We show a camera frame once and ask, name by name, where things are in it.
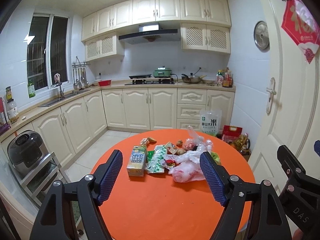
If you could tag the green electric pot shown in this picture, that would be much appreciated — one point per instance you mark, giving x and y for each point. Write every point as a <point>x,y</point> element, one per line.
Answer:
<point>162,72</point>

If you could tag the gas stove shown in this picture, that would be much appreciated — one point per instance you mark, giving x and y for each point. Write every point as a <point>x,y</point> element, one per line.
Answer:
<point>149,80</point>

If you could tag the window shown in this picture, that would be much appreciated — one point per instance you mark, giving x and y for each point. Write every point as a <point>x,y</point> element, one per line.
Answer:
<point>47,51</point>

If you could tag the white pink plastic bag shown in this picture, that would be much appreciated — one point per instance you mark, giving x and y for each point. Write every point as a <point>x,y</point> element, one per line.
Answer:
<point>188,164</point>

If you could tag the white rice bag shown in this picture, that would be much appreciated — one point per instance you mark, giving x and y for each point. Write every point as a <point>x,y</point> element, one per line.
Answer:
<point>210,121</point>

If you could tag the round orange table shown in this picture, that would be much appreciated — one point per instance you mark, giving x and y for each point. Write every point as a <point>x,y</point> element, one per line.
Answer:
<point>154,206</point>

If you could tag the red basin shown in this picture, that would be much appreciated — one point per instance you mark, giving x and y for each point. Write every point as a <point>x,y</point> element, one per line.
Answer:
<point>104,83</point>

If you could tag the red gift box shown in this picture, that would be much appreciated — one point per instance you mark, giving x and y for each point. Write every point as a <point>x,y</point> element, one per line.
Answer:
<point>230,133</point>

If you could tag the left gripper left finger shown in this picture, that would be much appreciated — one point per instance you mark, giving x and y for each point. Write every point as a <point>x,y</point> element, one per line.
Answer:
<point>106,175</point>

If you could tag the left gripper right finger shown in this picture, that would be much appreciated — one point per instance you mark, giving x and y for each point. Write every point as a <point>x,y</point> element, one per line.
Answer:
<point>210,171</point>

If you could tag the range hood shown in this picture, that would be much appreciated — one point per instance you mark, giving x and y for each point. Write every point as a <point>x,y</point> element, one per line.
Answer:
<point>151,33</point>

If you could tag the black rice cooker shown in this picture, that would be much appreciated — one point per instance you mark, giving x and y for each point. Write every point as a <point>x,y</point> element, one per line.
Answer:
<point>26,150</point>

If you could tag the green bottle on sill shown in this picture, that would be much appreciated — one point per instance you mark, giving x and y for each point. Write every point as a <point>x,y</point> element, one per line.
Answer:
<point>31,89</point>

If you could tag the metal pot lid on wall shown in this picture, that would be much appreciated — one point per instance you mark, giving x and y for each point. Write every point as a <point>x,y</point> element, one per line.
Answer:
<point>260,35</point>

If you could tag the wok with lid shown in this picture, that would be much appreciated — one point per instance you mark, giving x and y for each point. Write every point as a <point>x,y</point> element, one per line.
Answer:
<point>192,79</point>

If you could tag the door handle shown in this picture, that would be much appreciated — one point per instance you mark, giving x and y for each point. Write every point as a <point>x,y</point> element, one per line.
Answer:
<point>271,93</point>

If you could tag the milk carton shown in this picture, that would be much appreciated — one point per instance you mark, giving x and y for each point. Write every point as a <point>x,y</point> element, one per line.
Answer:
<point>137,160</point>

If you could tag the metal rack shelf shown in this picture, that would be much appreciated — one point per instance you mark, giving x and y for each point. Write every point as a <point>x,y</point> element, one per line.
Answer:
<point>38,180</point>

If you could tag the green white snack wrapper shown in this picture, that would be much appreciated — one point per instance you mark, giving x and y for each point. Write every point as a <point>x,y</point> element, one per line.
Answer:
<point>154,160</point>

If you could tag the red fu decoration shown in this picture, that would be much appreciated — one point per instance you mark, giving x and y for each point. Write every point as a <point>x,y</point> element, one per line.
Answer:
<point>300,25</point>

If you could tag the white door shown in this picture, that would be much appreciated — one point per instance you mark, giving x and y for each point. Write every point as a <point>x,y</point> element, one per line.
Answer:
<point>294,117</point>

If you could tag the condiment bottles group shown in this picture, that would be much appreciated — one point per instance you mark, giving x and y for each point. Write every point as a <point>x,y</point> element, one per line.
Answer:
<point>224,78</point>

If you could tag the hanging utensil rack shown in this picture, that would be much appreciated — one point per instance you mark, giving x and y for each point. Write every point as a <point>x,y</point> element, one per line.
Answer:
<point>79,75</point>

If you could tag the kitchen faucet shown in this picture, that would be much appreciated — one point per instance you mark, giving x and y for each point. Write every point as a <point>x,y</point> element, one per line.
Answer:
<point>58,83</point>

